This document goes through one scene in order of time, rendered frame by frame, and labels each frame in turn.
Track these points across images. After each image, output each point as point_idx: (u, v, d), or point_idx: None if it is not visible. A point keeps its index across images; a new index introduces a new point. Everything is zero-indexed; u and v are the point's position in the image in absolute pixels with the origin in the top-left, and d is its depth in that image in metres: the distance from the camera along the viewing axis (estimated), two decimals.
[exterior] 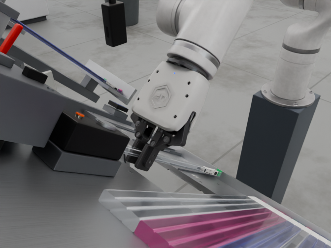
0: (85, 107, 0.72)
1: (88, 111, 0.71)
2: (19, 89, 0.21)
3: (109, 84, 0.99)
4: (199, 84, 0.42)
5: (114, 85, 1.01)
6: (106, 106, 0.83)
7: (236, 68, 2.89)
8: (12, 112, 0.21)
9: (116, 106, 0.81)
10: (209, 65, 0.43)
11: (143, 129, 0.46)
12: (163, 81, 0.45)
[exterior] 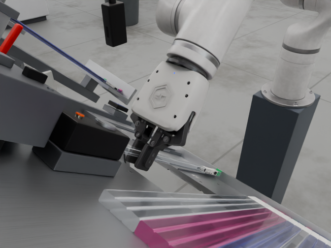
0: (85, 107, 0.72)
1: (88, 111, 0.71)
2: (19, 89, 0.21)
3: (109, 84, 0.99)
4: (199, 84, 0.42)
5: (114, 85, 1.01)
6: (106, 106, 0.83)
7: (236, 68, 2.89)
8: (12, 112, 0.21)
9: (116, 106, 0.81)
10: (208, 65, 0.43)
11: (143, 129, 0.46)
12: (163, 81, 0.45)
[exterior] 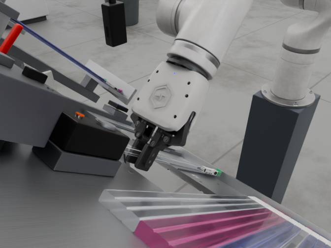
0: (85, 107, 0.72)
1: (88, 111, 0.71)
2: (19, 89, 0.21)
3: (109, 84, 0.99)
4: (199, 84, 0.42)
5: (114, 85, 1.01)
6: (106, 106, 0.83)
7: (236, 68, 2.89)
8: (12, 112, 0.21)
9: (116, 106, 0.81)
10: (209, 65, 0.43)
11: (143, 129, 0.46)
12: (163, 81, 0.45)
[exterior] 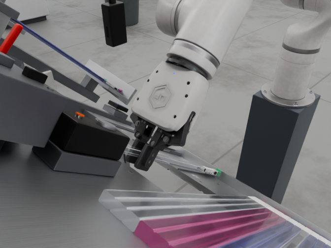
0: (85, 107, 0.72)
1: (88, 111, 0.71)
2: (19, 89, 0.21)
3: (109, 84, 0.99)
4: (199, 84, 0.42)
5: (114, 85, 1.01)
6: (106, 106, 0.83)
7: (236, 68, 2.89)
8: (12, 112, 0.21)
9: (116, 106, 0.81)
10: (208, 65, 0.43)
11: (143, 129, 0.46)
12: (163, 81, 0.45)
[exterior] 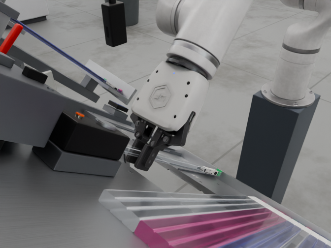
0: (85, 107, 0.72)
1: (88, 111, 0.71)
2: (19, 89, 0.21)
3: (109, 84, 0.99)
4: (199, 84, 0.42)
5: (114, 85, 1.01)
6: (106, 106, 0.83)
7: (236, 68, 2.89)
8: (12, 112, 0.21)
9: (116, 106, 0.81)
10: (208, 65, 0.43)
11: (143, 129, 0.46)
12: (163, 81, 0.45)
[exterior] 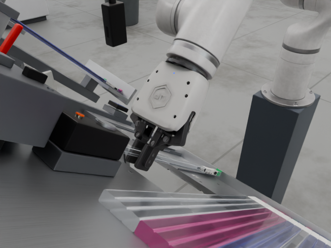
0: (85, 107, 0.72)
1: (88, 111, 0.71)
2: (19, 89, 0.21)
3: (109, 84, 0.99)
4: (199, 84, 0.42)
5: (114, 85, 1.01)
6: (106, 106, 0.83)
7: (236, 68, 2.89)
8: (12, 112, 0.21)
9: (116, 106, 0.81)
10: (208, 65, 0.43)
11: (143, 129, 0.46)
12: (163, 81, 0.45)
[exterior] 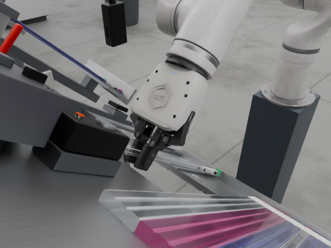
0: (85, 107, 0.72)
1: (88, 111, 0.71)
2: (19, 89, 0.21)
3: (109, 84, 0.99)
4: (198, 84, 0.42)
5: (114, 85, 1.01)
6: (106, 106, 0.83)
7: (236, 68, 2.89)
8: (12, 112, 0.21)
9: (116, 106, 0.81)
10: (208, 65, 0.43)
11: (143, 129, 0.46)
12: (162, 81, 0.45)
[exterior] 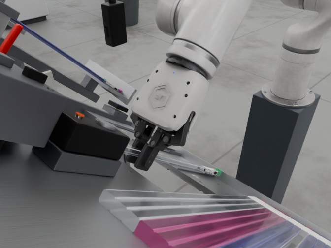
0: (85, 107, 0.72)
1: (88, 111, 0.71)
2: (19, 89, 0.21)
3: (109, 84, 0.99)
4: (199, 83, 0.42)
5: (114, 85, 1.01)
6: (106, 106, 0.83)
7: (236, 68, 2.89)
8: (12, 112, 0.21)
9: (116, 106, 0.81)
10: (208, 65, 0.43)
11: (143, 129, 0.46)
12: (163, 81, 0.45)
